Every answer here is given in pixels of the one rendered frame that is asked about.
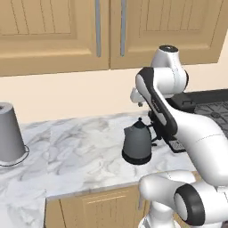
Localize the light wood wall cupboard door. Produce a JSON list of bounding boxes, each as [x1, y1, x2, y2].
[[0, 0, 111, 77], [109, 0, 228, 70]]

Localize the light wood base cupboard door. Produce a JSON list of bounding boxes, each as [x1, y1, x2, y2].
[[59, 185, 150, 228]]

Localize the grey cone-shaped appliance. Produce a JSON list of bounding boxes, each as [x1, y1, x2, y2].
[[0, 102, 30, 167]]

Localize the grey bar cupboard handle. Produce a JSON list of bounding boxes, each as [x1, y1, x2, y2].
[[94, 0, 102, 58], [119, 0, 128, 58]]

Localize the black hob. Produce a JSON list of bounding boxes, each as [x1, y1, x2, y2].
[[166, 88, 228, 154]]

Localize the dark grey electric kettle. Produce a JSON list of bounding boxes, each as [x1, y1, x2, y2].
[[121, 117, 159, 166]]

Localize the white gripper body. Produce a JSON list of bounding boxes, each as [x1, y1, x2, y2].
[[129, 86, 147, 105]]

